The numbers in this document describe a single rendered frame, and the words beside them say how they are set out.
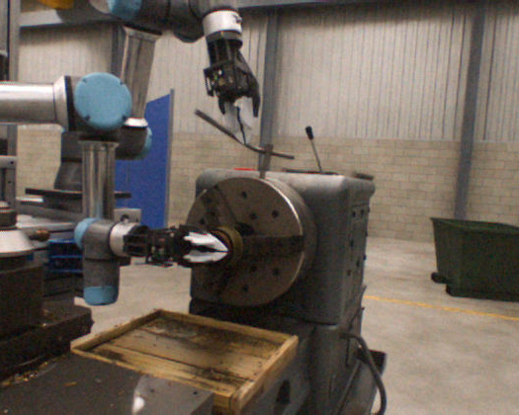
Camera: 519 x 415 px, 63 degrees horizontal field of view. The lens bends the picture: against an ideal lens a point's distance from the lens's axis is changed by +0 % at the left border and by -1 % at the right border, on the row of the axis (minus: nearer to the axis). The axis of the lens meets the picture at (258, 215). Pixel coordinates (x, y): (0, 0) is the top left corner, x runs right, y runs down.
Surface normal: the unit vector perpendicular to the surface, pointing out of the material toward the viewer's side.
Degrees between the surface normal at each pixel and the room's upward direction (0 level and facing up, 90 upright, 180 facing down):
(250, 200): 90
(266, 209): 90
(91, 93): 89
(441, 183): 90
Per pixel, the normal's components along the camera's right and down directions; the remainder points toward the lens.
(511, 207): -0.34, 0.06
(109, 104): 0.52, 0.09
